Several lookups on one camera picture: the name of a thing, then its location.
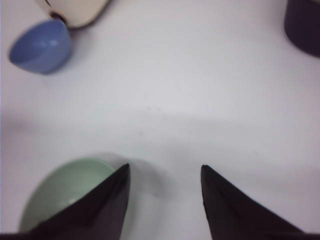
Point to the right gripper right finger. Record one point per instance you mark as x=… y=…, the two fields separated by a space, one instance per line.
x=232 y=215

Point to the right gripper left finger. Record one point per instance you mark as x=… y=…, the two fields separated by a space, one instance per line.
x=99 y=215

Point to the green bowl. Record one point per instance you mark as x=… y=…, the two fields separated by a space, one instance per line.
x=63 y=187

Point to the blue bowl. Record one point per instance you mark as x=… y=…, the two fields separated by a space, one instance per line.
x=43 y=48

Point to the cream two-slot toaster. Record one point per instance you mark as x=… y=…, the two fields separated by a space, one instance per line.
x=73 y=13

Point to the dark blue saucepan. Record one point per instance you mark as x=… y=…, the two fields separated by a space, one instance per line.
x=302 y=25

